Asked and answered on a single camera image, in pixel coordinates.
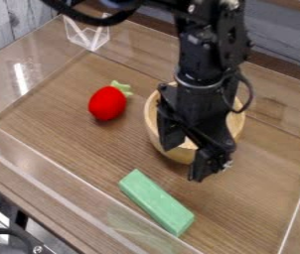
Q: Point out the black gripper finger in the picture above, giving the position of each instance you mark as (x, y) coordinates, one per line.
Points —
(209, 162)
(172, 134)

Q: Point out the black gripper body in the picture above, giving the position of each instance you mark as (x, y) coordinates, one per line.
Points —
(201, 104)

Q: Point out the red plush strawberry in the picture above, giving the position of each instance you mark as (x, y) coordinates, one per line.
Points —
(107, 102)

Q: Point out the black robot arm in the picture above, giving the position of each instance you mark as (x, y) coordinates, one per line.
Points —
(213, 40)

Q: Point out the green rectangular block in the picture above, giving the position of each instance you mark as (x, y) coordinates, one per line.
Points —
(172, 215)

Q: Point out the clear acrylic front barrier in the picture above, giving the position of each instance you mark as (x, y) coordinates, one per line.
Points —
(83, 215)

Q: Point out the clear acrylic corner bracket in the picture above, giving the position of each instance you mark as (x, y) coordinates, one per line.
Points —
(90, 38)

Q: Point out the black table leg bracket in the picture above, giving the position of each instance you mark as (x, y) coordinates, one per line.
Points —
(18, 224)

